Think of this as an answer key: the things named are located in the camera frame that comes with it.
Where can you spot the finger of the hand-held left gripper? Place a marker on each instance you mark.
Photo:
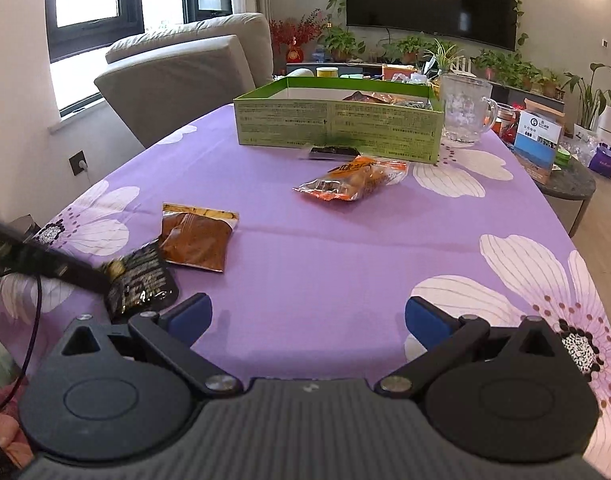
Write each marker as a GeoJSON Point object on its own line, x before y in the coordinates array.
{"type": "Point", "coordinates": [73, 271]}

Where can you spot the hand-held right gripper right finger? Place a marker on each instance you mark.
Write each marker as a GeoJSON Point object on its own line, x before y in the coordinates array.
{"type": "Point", "coordinates": [425, 320]}

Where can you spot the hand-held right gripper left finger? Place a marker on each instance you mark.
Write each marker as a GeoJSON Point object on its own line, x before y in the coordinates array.
{"type": "Point", "coordinates": [193, 317]}

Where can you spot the black snack packet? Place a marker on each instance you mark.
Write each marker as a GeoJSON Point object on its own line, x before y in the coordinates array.
{"type": "Point", "coordinates": [140, 280]}

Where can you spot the green cardboard box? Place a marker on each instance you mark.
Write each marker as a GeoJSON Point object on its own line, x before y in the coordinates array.
{"type": "Point", "coordinates": [285, 120]}

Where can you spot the brown snack packet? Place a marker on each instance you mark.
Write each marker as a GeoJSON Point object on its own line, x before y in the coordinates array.
{"type": "Point", "coordinates": [198, 242]}

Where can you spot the purple floral tablecloth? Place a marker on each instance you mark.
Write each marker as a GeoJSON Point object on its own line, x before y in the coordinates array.
{"type": "Point", "coordinates": [310, 260]}

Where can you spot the orange clear snack packet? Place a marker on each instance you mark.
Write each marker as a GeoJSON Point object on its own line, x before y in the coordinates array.
{"type": "Point", "coordinates": [350, 180]}

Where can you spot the small black flat packet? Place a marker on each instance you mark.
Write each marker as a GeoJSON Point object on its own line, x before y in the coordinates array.
{"type": "Point", "coordinates": [333, 151]}

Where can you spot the dark round side table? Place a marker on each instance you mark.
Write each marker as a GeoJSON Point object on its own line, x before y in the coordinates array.
{"type": "Point", "coordinates": [570, 190]}

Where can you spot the blue white carton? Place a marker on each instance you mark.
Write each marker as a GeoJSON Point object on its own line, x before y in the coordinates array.
{"type": "Point", "coordinates": [535, 150]}

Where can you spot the glass pitcher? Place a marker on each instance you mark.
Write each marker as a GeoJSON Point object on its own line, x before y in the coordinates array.
{"type": "Point", "coordinates": [463, 110]}

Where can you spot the small glass cup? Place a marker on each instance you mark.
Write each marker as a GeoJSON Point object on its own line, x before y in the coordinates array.
{"type": "Point", "coordinates": [506, 120]}

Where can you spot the beige sofa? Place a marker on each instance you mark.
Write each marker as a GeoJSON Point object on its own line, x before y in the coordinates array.
{"type": "Point", "coordinates": [185, 75]}

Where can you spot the purple paper bag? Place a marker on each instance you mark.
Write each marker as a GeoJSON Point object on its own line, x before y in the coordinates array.
{"type": "Point", "coordinates": [604, 160]}

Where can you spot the spider plant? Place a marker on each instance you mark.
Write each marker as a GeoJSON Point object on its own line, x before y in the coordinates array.
{"type": "Point", "coordinates": [443, 60]}

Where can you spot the row of green potted plants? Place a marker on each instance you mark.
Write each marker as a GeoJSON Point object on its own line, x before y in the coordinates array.
{"type": "Point", "coordinates": [510, 70]}

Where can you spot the yellow canister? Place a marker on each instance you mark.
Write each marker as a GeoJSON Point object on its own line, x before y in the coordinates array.
{"type": "Point", "coordinates": [328, 73]}

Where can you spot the green potted plant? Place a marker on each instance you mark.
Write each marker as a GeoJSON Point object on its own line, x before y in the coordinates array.
{"type": "Point", "coordinates": [340, 42]}
{"type": "Point", "coordinates": [410, 50]}

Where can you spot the peace lily in white pot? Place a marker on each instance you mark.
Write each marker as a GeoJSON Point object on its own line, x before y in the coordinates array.
{"type": "Point", "coordinates": [608, 120]}

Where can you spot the red flower arrangement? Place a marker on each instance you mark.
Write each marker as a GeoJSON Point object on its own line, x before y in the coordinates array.
{"type": "Point", "coordinates": [295, 35]}

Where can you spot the black television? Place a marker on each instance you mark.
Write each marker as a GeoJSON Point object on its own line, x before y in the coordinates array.
{"type": "Point", "coordinates": [430, 0]}

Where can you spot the wall socket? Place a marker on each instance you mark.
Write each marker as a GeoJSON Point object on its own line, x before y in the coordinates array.
{"type": "Point", "coordinates": [79, 162]}

